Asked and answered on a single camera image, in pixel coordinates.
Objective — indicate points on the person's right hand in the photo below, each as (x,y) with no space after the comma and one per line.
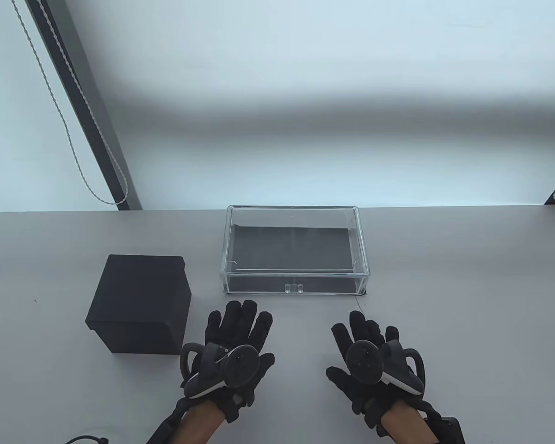
(358,330)

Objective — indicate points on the person's left hand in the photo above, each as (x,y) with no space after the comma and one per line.
(240,323)

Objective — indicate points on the black and white controller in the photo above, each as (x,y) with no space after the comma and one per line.
(365,360)
(238,365)

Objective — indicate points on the black cardboard box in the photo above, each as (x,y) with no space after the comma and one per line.
(143,344)
(134,286)

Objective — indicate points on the person's right forearm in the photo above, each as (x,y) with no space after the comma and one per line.
(407,425)

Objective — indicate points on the black forearm module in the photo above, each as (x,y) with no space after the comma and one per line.
(448,432)

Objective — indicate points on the person's left forearm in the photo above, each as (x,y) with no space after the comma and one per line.
(199,425)

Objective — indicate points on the clear acrylic drawer case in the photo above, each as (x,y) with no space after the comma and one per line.
(291,213)

